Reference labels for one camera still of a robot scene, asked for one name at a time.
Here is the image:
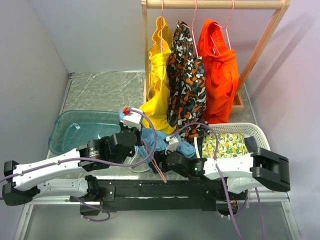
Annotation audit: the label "light blue shorts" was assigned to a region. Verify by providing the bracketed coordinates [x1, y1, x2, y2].
[118, 111, 197, 172]

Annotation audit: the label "pink wire hanger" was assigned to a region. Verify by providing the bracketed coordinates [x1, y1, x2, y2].
[141, 138, 167, 184]

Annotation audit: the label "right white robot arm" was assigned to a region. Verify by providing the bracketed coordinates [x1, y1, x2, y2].
[155, 147, 291, 200]

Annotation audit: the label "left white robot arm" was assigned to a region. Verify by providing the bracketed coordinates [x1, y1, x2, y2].
[1, 126, 142, 206]

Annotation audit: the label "yellow shorts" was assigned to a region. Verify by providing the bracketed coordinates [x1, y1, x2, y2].
[139, 16, 176, 135]

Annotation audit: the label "camouflage print shorts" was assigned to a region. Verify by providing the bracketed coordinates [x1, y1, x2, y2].
[166, 20, 209, 145]

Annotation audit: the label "orange shorts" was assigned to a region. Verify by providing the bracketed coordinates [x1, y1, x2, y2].
[197, 19, 239, 124]

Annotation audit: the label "pink hanger under camouflage shorts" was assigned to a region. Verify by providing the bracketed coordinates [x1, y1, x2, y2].
[182, 0, 199, 59]

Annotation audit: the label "pink hanger under orange shorts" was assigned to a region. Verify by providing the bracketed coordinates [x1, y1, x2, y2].
[209, 0, 235, 56]

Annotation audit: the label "pink hanger under yellow shorts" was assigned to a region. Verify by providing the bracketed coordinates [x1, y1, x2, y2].
[160, 0, 164, 53]

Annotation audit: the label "lemon print cloth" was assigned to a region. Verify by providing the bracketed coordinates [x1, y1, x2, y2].
[201, 133, 249, 159]

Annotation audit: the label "teal plastic basin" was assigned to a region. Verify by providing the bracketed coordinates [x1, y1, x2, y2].
[48, 110, 121, 155]

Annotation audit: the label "white perforated basket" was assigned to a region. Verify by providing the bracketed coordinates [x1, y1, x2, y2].
[194, 122, 270, 158]

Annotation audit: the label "wooden clothes rack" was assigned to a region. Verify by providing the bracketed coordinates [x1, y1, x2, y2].
[141, 0, 291, 113]

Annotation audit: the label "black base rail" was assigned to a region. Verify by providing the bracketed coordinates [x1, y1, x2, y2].
[53, 178, 247, 217]

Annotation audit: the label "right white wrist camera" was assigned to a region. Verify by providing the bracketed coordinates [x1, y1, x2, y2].
[164, 136, 179, 155]

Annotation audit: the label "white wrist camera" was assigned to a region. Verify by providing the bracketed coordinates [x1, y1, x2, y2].
[122, 107, 144, 131]
[164, 136, 179, 155]

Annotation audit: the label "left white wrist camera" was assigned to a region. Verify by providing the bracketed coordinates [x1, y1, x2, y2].
[122, 107, 144, 131]

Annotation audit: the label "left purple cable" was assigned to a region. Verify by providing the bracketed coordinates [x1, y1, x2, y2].
[0, 109, 158, 185]

